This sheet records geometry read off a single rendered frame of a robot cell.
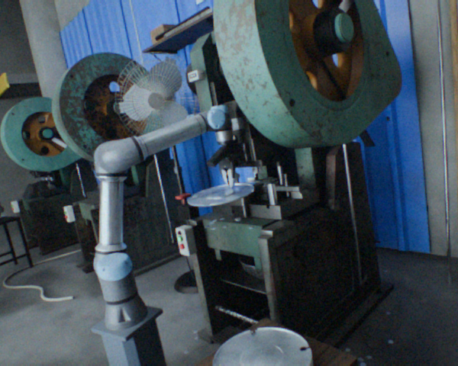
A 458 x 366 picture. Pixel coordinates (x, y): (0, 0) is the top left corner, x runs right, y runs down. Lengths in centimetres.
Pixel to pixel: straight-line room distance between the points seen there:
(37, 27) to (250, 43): 582
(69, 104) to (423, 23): 229
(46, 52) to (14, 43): 177
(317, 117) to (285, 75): 20
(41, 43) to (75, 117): 410
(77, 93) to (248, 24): 177
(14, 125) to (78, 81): 172
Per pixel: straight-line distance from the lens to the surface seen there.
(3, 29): 838
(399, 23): 253
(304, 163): 173
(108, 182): 137
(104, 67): 280
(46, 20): 683
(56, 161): 438
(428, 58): 249
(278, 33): 116
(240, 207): 158
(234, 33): 115
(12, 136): 428
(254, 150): 157
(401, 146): 254
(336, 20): 137
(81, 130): 265
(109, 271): 128
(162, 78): 226
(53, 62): 663
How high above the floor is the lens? 106
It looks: 9 degrees down
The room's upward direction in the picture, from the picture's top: 10 degrees counter-clockwise
